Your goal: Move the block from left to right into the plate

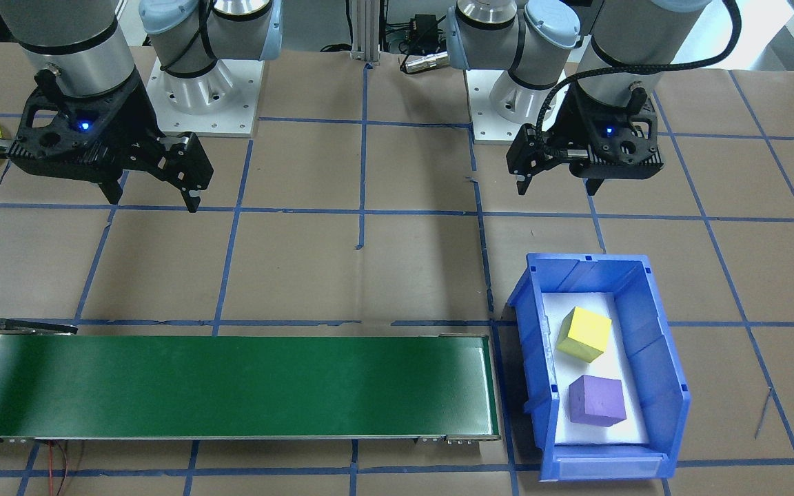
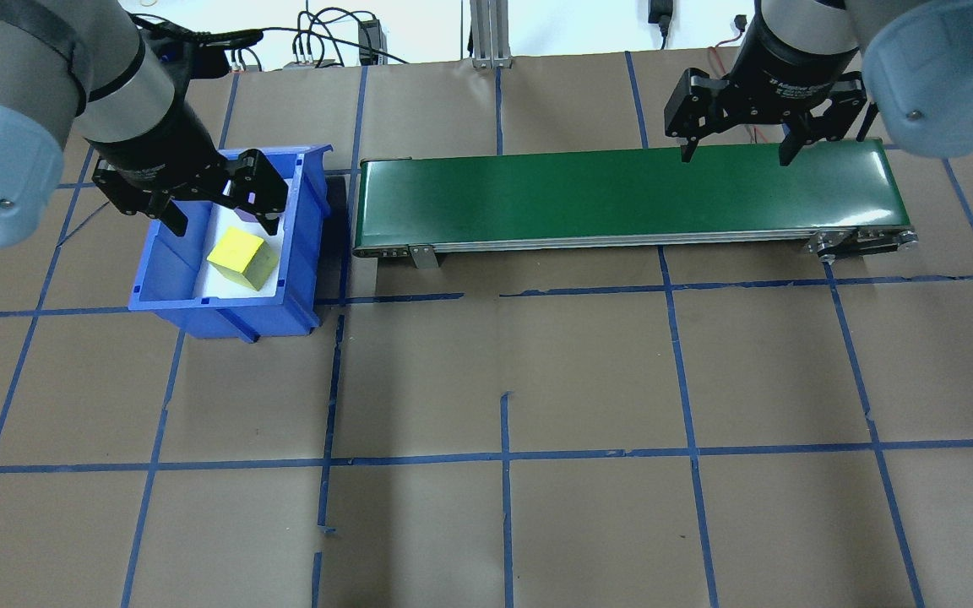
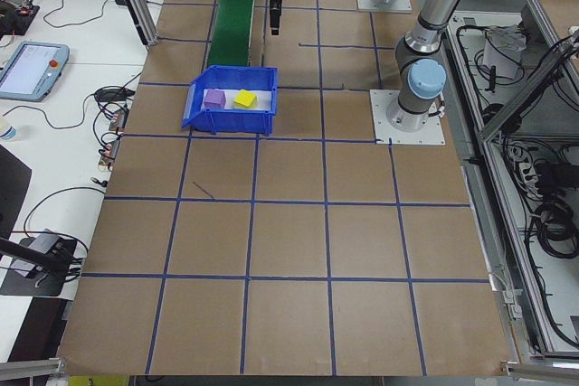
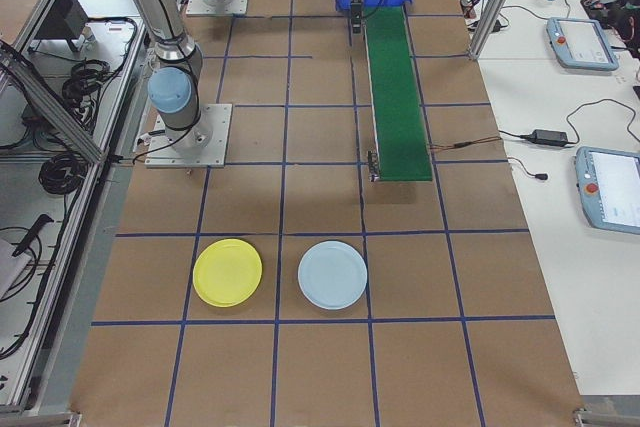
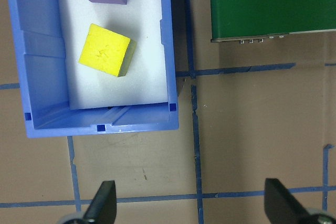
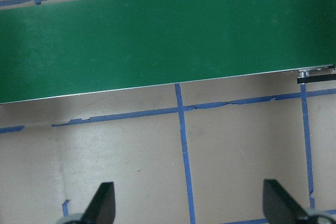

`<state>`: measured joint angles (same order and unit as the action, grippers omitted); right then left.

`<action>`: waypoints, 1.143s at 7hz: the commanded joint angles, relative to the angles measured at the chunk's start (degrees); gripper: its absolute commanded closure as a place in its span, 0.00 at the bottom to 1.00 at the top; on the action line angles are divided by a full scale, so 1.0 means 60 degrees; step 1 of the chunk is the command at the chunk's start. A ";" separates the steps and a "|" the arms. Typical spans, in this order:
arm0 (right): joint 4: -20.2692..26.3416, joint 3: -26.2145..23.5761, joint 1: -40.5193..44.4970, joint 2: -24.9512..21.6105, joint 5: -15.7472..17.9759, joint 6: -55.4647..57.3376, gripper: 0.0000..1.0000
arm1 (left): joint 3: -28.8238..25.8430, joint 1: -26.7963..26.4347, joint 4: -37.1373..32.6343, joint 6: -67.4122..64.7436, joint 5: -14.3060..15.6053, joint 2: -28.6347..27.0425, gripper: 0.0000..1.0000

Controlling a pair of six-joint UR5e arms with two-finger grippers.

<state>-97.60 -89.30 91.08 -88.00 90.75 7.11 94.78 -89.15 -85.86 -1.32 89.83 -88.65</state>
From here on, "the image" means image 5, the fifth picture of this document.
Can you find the green conveyor belt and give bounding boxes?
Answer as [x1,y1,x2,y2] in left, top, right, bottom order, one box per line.
[209,0,336,44]

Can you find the blue plastic storage bin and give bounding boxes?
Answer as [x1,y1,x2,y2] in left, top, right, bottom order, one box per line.
[4,0,180,139]

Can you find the yellow foam block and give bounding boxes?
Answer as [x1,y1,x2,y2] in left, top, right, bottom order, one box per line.
[78,23,138,78]

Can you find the white foam pad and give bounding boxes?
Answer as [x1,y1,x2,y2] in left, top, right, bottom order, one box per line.
[56,0,169,110]

